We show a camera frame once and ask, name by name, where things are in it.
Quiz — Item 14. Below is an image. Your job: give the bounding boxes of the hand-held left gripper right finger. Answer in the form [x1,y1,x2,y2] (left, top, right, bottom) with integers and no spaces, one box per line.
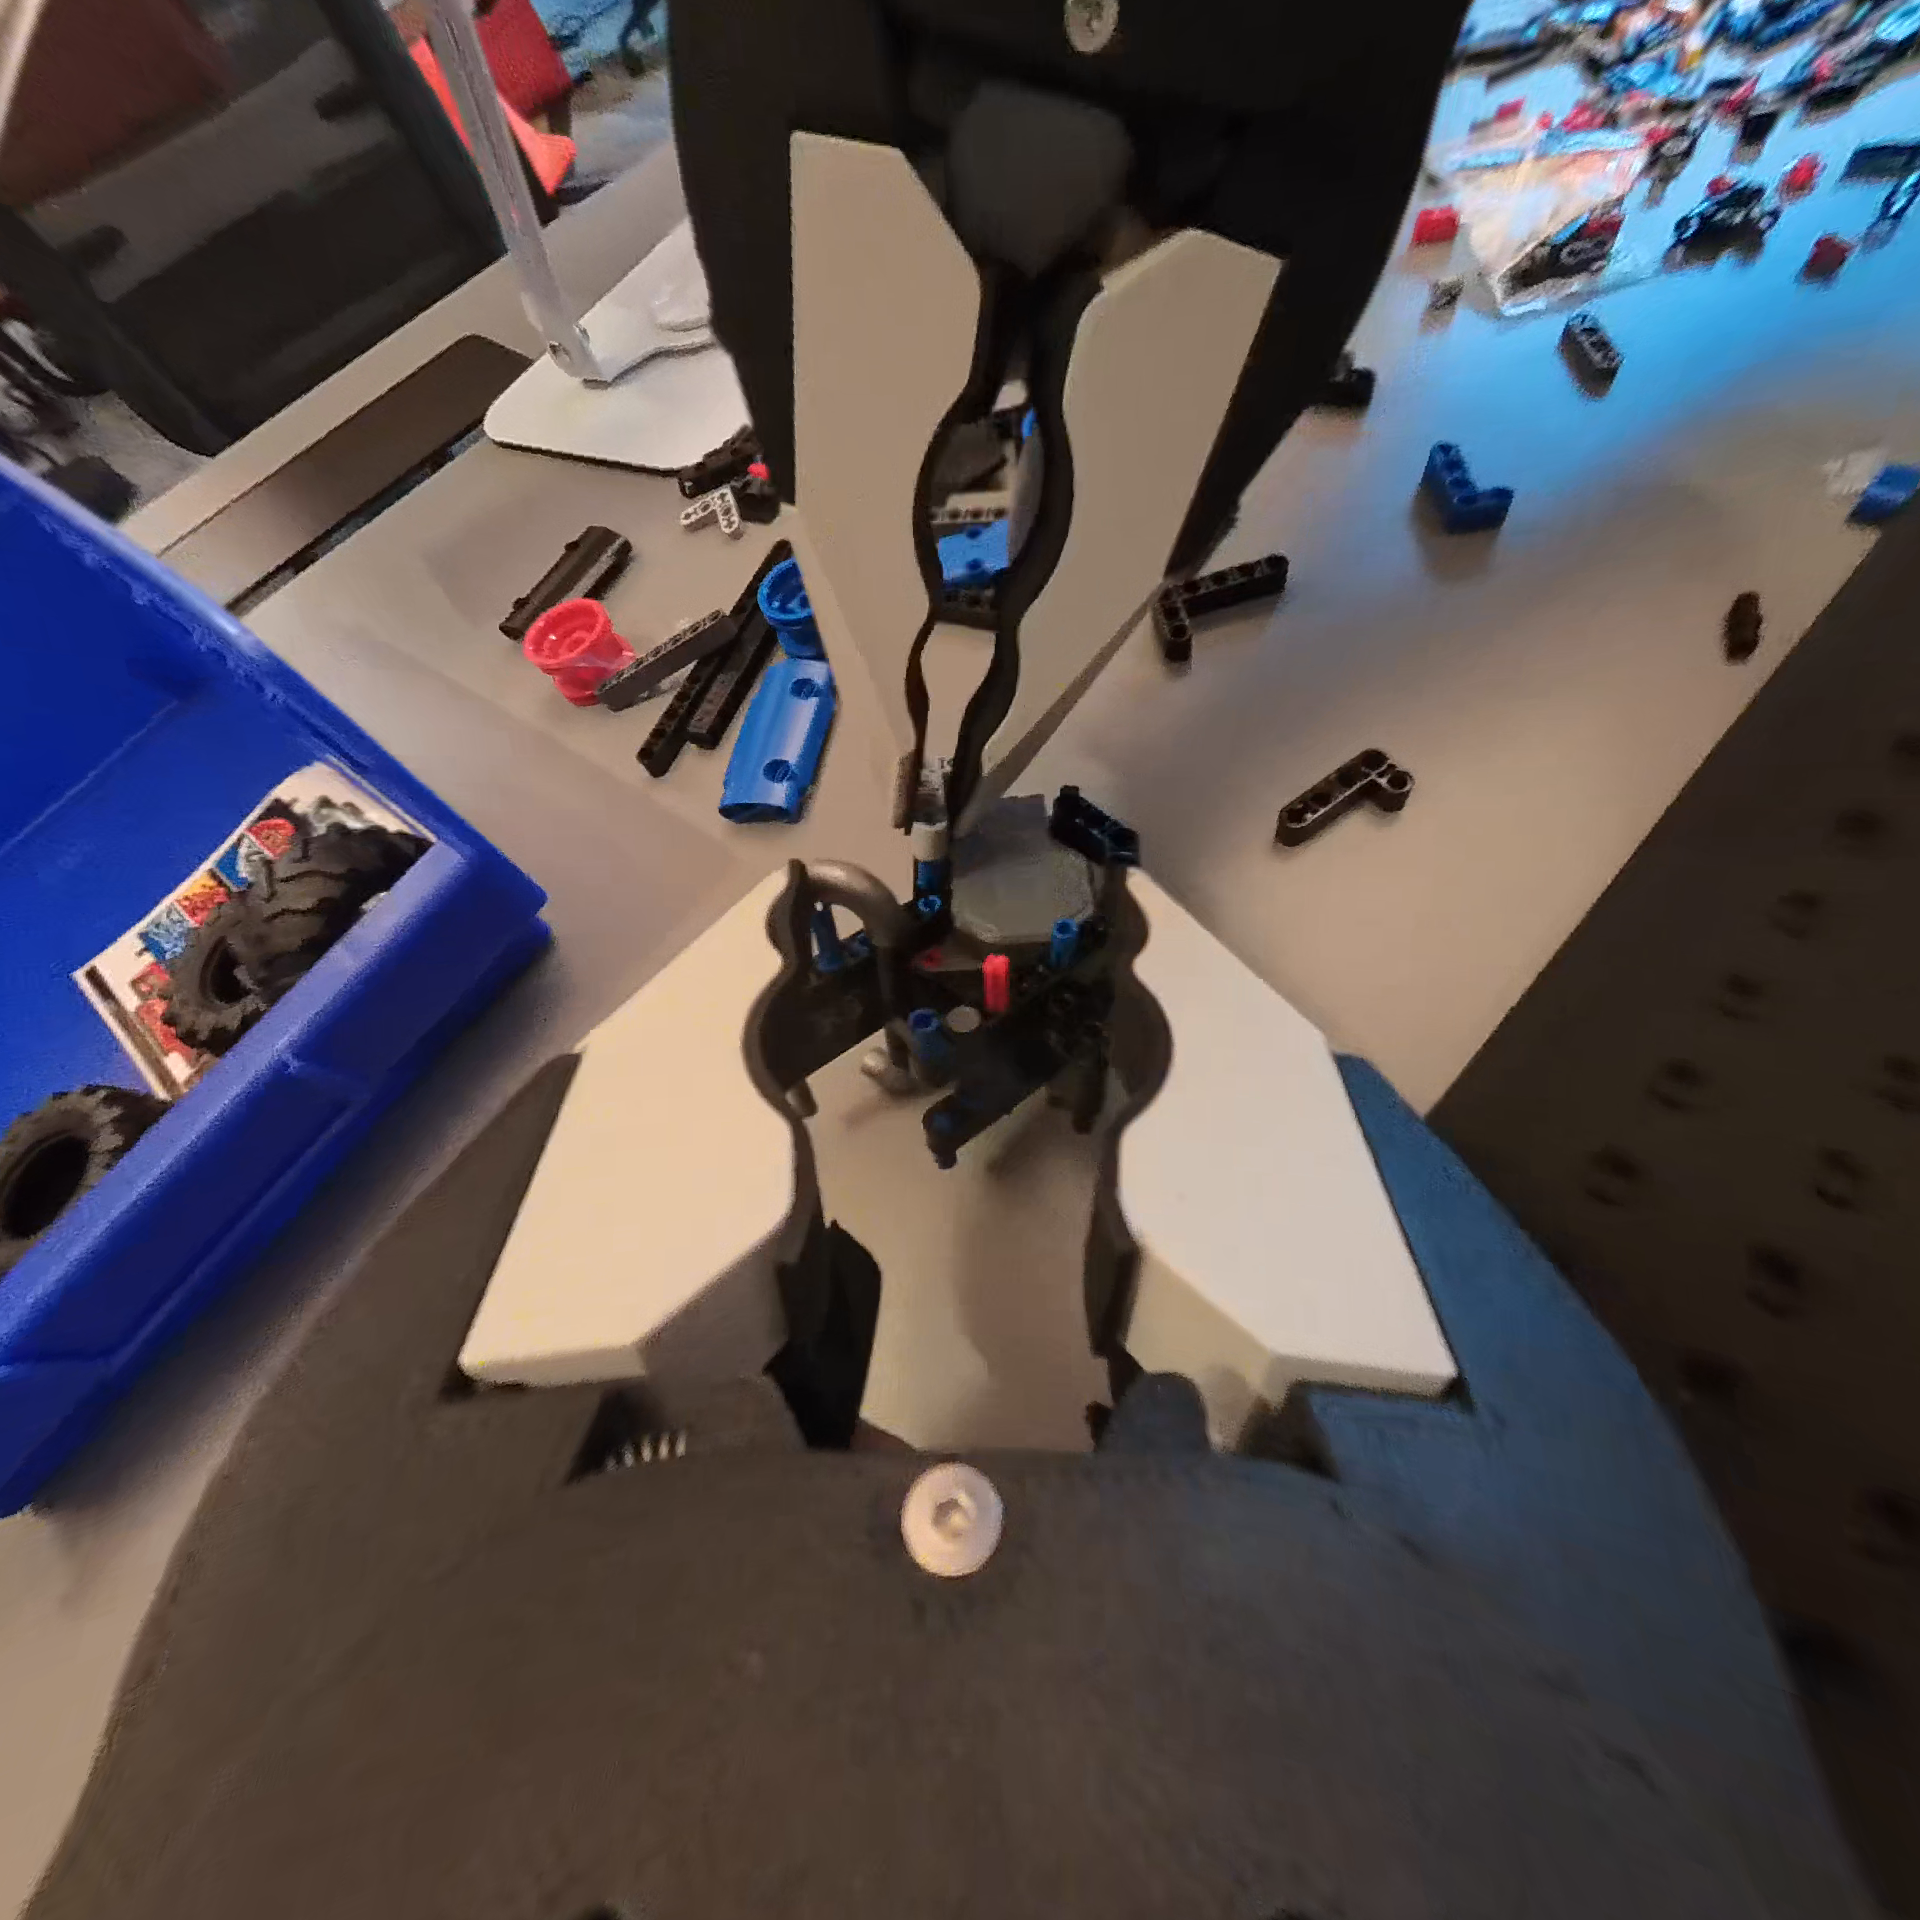
[1083,873,1461,1451]

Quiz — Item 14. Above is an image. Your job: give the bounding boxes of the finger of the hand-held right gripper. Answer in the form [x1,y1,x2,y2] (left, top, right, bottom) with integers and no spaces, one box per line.
[957,224,1287,831]
[786,132,1001,827]

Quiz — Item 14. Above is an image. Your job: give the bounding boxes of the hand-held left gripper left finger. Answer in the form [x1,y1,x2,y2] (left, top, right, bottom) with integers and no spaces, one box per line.
[455,861,845,1391]

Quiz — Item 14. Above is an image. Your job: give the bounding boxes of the blue small L beam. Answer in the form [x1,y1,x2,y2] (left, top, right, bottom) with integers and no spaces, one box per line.
[1416,440,1517,537]

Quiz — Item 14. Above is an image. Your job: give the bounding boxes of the black toy chassis assembly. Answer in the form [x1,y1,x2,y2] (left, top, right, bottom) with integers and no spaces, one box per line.
[769,778,1146,1175]

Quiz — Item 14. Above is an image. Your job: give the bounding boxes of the grey desk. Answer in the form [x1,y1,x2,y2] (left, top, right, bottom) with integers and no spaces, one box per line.
[0,89,1920,1893]

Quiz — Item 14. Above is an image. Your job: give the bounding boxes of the black large L beam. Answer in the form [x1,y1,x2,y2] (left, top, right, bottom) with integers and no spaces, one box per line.
[1149,552,1295,664]

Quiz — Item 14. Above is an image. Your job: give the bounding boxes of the book stand with white base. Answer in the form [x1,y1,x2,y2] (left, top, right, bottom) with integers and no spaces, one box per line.
[423,0,754,479]

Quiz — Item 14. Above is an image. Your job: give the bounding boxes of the blue wheel rim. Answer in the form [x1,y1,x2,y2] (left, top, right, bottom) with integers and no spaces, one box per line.
[753,559,827,664]

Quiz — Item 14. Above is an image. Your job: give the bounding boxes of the small clear plastic bag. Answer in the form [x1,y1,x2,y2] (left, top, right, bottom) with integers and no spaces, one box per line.
[1461,125,1653,317]

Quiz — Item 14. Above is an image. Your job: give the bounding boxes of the black cylindrical panel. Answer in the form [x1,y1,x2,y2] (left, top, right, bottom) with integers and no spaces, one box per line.
[498,524,636,641]

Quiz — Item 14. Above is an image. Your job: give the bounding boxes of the red wheel rim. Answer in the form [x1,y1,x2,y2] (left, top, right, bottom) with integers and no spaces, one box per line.
[519,599,641,709]

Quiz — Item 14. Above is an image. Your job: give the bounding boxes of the black small L beam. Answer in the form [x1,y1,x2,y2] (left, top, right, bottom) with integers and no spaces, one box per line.
[1273,746,1418,851]

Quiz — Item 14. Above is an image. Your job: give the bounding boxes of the pile of small connector pins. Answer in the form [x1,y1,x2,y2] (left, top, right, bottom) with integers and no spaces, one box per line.
[1408,0,1920,291]

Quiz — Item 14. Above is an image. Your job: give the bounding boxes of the black rubber tire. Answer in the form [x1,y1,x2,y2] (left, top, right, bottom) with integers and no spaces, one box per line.
[0,1084,177,1277]
[155,824,433,1055]

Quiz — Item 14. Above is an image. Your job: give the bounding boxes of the black rubber tyres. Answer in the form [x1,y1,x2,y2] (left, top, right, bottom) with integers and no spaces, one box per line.
[73,763,440,1098]

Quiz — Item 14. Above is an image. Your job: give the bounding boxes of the blue tagged plastic bin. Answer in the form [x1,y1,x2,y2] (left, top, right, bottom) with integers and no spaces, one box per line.
[0,456,557,1521]

